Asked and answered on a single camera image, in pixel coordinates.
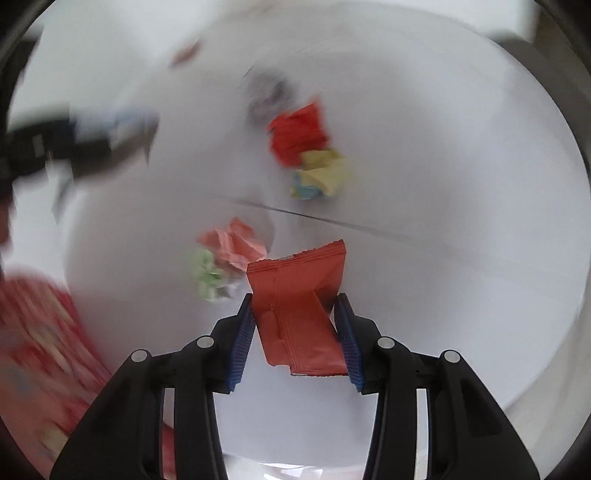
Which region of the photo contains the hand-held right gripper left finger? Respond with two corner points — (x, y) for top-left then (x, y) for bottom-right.
(50, 293), (254, 480)

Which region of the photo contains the crumpled newspaper ball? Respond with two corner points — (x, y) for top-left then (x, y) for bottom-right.
(244, 68), (302, 126)

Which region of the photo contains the red printed bag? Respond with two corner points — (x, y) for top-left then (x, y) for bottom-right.
(0, 274), (178, 480)

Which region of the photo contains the orange-red snack wrapper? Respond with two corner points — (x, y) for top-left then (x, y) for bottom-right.
(246, 239), (350, 377)

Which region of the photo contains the crumpled yellow paper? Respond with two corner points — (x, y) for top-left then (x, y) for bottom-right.
(290, 148), (355, 200)

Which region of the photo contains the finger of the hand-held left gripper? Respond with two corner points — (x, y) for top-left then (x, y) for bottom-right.
(74, 115), (161, 180)

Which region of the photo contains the crumpled red paper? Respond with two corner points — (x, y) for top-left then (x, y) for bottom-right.
(269, 102), (332, 168)

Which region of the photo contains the crumpled green paper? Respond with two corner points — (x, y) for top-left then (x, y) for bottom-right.
(191, 248), (242, 304)

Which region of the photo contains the crumpled pink paper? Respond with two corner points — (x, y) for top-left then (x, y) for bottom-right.
(197, 217), (269, 274)

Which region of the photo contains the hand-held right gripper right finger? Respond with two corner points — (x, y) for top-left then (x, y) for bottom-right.
(333, 293), (540, 480)

